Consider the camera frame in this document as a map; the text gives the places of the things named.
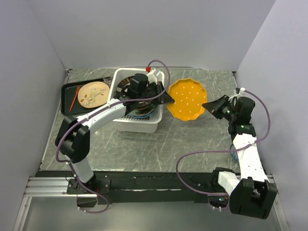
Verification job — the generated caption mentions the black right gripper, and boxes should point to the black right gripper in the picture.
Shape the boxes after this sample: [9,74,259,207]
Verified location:
[202,94,237,122]

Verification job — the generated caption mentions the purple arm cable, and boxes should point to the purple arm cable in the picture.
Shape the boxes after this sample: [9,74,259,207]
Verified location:
[55,60,171,215]
[175,90,271,210]

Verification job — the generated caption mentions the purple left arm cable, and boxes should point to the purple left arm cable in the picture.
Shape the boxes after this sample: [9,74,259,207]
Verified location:
[55,60,171,215]

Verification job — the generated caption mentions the dark blue floral plate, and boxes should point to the dark blue floral plate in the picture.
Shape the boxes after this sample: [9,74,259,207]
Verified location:
[129,105,156,115]

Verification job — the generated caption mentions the peach bird-painted plate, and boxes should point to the peach bird-painted plate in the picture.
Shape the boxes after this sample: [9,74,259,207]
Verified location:
[77,81,110,109]

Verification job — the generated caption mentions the black serving tray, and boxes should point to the black serving tray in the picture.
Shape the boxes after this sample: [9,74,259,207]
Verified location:
[61,78,104,116]

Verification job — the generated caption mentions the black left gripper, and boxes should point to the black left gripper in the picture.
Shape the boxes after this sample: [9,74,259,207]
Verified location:
[138,82,175,105]

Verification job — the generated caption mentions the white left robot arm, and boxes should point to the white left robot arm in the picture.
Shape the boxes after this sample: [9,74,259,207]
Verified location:
[55,73,174,193]

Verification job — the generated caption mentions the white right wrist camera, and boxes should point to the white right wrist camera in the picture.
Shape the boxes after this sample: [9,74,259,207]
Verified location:
[234,88,246,97]

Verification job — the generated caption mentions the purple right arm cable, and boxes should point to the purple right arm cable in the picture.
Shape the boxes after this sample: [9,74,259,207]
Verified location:
[175,90,271,210]

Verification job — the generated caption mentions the yellow scalloped plate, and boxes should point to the yellow scalloped plate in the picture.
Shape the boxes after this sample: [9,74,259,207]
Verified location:
[167,78,208,121]

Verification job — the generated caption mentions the black striped lacquer plate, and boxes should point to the black striped lacquer plate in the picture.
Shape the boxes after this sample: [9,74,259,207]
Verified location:
[113,73,158,114]

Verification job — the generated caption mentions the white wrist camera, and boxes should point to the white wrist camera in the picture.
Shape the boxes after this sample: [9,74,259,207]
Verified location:
[234,88,246,97]
[147,68,161,83]

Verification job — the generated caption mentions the orange chopsticks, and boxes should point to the orange chopsticks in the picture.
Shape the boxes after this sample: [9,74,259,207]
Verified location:
[69,86,81,112]

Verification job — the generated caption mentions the white plastic bin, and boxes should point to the white plastic bin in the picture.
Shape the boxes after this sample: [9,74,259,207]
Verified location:
[108,68,163,133]

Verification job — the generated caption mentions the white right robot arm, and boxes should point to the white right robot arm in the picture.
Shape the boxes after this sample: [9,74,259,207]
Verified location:
[203,95,277,219]

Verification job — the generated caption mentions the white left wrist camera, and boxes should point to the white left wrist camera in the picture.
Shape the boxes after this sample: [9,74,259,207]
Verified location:
[147,68,161,83]

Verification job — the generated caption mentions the turquoise polka dot plate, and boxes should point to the turquoise polka dot plate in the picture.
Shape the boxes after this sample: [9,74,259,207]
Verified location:
[129,112,153,119]

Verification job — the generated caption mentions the small blue patterned dish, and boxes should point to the small blue patterned dish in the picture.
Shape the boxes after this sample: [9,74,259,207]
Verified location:
[230,144,239,162]

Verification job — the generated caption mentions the small clear glass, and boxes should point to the small clear glass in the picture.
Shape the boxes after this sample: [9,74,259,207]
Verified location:
[103,76,113,87]

